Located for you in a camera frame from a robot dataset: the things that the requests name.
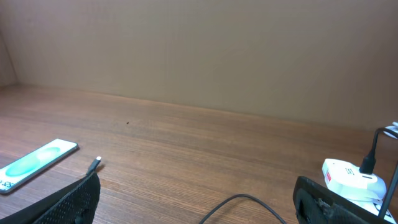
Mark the Galaxy S25 smartphone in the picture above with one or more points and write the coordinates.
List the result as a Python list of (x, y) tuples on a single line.
[(25, 168)]

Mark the white power strip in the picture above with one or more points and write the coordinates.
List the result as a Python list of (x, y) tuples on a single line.
[(374, 208)]

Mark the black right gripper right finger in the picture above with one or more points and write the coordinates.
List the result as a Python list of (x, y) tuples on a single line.
[(316, 204)]

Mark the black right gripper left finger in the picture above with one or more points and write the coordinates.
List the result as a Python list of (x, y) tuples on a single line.
[(76, 203)]

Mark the white charger adapter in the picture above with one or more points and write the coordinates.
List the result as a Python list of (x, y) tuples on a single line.
[(345, 179)]

